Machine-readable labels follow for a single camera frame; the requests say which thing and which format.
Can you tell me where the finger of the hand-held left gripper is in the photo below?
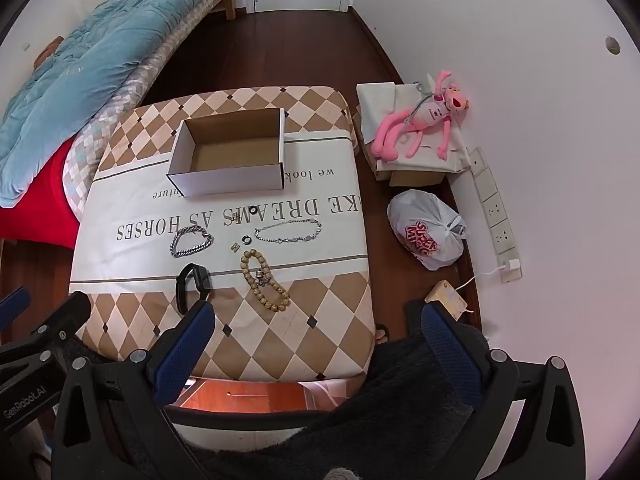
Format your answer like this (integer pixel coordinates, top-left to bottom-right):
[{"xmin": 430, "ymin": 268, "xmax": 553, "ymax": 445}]
[
  {"xmin": 0, "ymin": 290, "xmax": 92, "ymax": 386},
  {"xmin": 0, "ymin": 287, "xmax": 32, "ymax": 332}
]

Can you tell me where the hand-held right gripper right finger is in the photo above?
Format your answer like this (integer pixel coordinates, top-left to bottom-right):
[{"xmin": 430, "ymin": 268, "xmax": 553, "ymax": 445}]
[{"xmin": 420, "ymin": 302, "xmax": 586, "ymax": 480}]

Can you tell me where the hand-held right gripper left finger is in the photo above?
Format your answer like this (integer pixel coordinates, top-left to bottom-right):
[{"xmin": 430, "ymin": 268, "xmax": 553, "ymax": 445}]
[{"xmin": 52, "ymin": 300, "xmax": 217, "ymax": 480}]

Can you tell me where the black wrist band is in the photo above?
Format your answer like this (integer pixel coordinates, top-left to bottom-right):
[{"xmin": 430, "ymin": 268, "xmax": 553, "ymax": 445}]
[{"xmin": 176, "ymin": 262, "xmax": 213, "ymax": 313}]

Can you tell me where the wooden bead bracelet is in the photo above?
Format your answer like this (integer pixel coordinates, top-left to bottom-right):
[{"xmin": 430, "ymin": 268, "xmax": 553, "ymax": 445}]
[{"xmin": 240, "ymin": 250, "xmax": 292, "ymax": 313}]

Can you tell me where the silver chain bracelet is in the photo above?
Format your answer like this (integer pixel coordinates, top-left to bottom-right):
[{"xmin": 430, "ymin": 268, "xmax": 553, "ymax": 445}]
[{"xmin": 170, "ymin": 226, "xmax": 215, "ymax": 259}]

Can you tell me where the thin silver necklace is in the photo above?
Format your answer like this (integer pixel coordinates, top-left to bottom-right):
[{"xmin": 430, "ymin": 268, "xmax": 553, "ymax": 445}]
[{"xmin": 253, "ymin": 218, "xmax": 323, "ymax": 246}]

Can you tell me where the light wooden block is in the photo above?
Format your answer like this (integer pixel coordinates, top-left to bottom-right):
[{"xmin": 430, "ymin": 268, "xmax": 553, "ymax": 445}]
[{"xmin": 425, "ymin": 281, "xmax": 468, "ymax": 318}]

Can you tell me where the red blanket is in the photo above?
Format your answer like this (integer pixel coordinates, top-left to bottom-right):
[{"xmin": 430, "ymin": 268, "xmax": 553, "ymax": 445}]
[{"xmin": 0, "ymin": 137, "xmax": 83, "ymax": 250}]

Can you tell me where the white plastic bag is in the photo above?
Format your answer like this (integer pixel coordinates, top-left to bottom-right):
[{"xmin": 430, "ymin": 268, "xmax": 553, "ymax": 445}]
[{"xmin": 387, "ymin": 189, "xmax": 468, "ymax": 272}]

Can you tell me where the diamond pattern printed tablecloth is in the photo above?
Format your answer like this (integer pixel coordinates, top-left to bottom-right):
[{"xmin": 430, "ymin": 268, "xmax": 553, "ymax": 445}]
[{"xmin": 69, "ymin": 86, "xmax": 377, "ymax": 381}]

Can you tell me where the white power strip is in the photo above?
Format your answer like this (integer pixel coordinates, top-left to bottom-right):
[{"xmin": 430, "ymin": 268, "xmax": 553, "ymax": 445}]
[{"xmin": 467, "ymin": 147, "xmax": 521, "ymax": 261}]

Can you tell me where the small brown cardboard box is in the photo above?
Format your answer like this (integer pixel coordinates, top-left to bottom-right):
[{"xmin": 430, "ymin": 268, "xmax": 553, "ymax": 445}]
[{"xmin": 375, "ymin": 167, "xmax": 448, "ymax": 187}]

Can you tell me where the pink plush toy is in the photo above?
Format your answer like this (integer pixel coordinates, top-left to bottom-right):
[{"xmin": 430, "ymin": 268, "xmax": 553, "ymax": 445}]
[{"xmin": 370, "ymin": 70, "xmax": 472, "ymax": 162}]

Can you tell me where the brown wooden headboard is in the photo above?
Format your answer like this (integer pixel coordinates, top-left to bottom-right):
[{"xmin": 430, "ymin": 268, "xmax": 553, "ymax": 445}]
[{"xmin": 37, "ymin": 37, "xmax": 63, "ymax": 68}]

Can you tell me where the blue quilt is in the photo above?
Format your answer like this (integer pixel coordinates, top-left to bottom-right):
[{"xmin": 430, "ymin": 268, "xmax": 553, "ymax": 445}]
[{"xmin": 0, "ymin": 0, "xmax": 246, "ymax": 208}]

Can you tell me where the white charger cable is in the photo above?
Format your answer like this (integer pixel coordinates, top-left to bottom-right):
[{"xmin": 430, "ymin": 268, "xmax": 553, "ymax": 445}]
[{"xmin": 455, "ymin": 266, "xmax": 503, "ymax": 292}]

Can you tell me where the grey wire hanger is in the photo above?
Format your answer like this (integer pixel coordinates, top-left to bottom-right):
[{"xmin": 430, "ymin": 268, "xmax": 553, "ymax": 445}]
[{"xmin": 410, "ymin": 82, "xmax": 437, "ymax": 117}]

